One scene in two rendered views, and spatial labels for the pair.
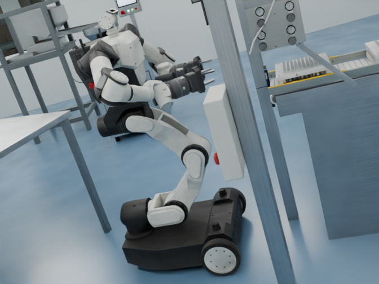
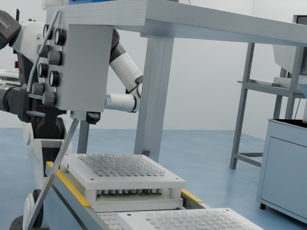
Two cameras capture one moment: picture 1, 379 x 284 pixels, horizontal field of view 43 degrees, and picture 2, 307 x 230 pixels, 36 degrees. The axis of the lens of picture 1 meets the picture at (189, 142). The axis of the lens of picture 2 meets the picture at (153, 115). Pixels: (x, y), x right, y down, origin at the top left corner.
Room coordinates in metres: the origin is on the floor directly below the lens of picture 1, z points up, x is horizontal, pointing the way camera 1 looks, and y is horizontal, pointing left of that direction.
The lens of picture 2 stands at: (1.47, -1.50, 1.20)
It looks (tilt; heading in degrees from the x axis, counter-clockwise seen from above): 8 degrees down; 49
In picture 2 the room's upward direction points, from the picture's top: 7 degrees clockwise
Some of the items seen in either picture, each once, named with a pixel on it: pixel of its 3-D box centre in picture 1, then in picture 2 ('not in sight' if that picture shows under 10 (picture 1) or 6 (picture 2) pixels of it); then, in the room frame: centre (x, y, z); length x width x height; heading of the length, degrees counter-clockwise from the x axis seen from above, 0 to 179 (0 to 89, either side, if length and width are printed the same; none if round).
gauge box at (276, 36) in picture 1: (275, 22); (73, 63); (2.07, -0.50, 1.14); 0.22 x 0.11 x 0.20; 75
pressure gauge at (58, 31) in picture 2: (289, 5); (59, 36); (2.00, -0.55, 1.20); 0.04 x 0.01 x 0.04; 75
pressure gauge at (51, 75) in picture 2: (291, 29); (53, 78); (2.00, -0.54, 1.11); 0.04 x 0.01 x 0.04; 75
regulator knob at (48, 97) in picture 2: (292, 40); (49, 96); (2.00, -0.53, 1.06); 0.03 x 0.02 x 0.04; 75
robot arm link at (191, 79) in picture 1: (189, 83); (16, 100); (2.13, -0.08, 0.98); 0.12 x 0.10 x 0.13; 107
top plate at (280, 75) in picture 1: (302, 66); (119, 169); (2.17, -0.60, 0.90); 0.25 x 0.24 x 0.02; 165
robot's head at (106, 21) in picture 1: (109, 22); (56, 7); (2.39, 0.20, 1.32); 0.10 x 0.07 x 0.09; 165
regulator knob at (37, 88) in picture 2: (262, 45); (38, 86); (2.03, -0.42, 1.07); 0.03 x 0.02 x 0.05; 75
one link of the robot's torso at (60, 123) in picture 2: (136, 119); (44, 129); (2.40, 0.23, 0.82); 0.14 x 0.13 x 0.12; 165
